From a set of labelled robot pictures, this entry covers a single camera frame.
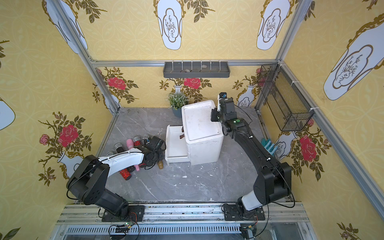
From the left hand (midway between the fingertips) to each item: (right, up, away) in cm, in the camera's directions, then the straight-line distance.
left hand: (160, 156), depth 93 cm
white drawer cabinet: (+26, +13, -20) cm, 35 cm away
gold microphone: (+1, -4, -3) cm, 6 cm away
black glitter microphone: (-11, +11, +7) cm, 17 cm away
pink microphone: (-21, +7, +4) cm, 23 cm away
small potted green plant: (+9, +36, +9) cm, 38 cm away
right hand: (+30, +26, -9) cm, 41 cm away
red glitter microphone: (-17, +9, +5) cm, 19 cm away
